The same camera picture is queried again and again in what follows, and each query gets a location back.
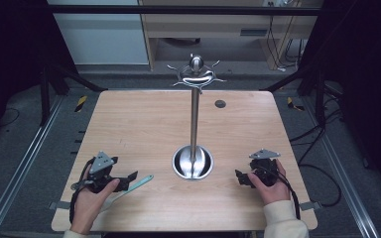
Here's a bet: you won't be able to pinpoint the yellow-handled tool left floor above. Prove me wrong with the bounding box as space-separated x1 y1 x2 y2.
74 94 89 114

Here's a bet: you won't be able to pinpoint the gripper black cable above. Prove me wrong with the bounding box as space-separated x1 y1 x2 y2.
67 158 95 226
257 165 303 221

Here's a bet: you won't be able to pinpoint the light wooden desk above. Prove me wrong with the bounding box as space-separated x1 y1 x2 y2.
138 0 324 71

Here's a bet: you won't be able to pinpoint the black cables under desk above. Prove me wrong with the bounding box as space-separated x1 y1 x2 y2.
265 0 306 72

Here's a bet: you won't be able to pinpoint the grey table bracket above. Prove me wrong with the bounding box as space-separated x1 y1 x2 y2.
48 200 72 211
299 200 322 212

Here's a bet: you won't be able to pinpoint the black floor cable loop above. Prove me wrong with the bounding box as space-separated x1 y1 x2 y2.
297 163 343 208

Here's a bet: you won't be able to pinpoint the teal spatula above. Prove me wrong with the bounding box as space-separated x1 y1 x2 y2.
99 175 155 213

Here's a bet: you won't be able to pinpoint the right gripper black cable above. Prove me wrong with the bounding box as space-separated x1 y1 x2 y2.
257 165 303 221

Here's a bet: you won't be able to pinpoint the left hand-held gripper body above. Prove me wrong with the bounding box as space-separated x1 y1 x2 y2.
70 151 119 194

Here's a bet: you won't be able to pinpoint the yellow-handled tool floor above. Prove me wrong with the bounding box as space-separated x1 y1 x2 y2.
286 96 306 112
74 94 89 114

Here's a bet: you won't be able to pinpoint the steel utensil stand with hooks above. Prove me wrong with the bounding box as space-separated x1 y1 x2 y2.
166 53 228 182

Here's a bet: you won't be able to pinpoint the person's left hand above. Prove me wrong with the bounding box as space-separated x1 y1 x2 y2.
69 178 121 236

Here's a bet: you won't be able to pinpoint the black horizontal frame bar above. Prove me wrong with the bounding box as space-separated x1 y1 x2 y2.
45 4 323 17

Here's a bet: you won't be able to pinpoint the person's right hand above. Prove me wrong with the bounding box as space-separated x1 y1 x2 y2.
246 159 293 207

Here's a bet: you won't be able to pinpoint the black metal frame stand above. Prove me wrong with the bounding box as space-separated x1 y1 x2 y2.
260 62 329 127
39 62 109 127

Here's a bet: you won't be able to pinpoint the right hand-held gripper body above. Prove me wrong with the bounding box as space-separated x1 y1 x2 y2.
248 148 282 188

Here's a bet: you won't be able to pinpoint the yellow-handled tool right floor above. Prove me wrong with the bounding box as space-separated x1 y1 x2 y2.
286 96 306 112

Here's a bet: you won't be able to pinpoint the white cabinet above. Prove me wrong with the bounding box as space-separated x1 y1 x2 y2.
46 0 151 66

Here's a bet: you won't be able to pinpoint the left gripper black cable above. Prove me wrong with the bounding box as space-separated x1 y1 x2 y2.
67 158 95 226

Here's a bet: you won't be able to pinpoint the aluminium floor rail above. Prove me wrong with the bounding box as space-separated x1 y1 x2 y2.
0 95 65 238
300 95 381 238

